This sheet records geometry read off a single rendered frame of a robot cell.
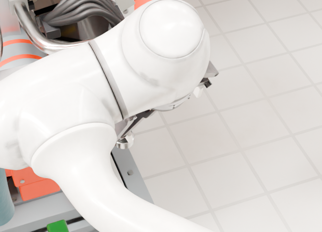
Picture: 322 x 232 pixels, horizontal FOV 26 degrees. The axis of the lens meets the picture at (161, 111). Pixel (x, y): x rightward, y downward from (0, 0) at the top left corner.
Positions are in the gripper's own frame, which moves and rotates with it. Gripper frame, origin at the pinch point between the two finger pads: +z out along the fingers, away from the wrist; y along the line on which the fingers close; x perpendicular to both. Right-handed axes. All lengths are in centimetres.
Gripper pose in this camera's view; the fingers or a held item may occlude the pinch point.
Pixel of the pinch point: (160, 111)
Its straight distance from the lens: 115.0
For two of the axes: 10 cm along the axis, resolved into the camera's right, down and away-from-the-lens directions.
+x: -5.6, -8.1, 1.7
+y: 8.3, -5.4, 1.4
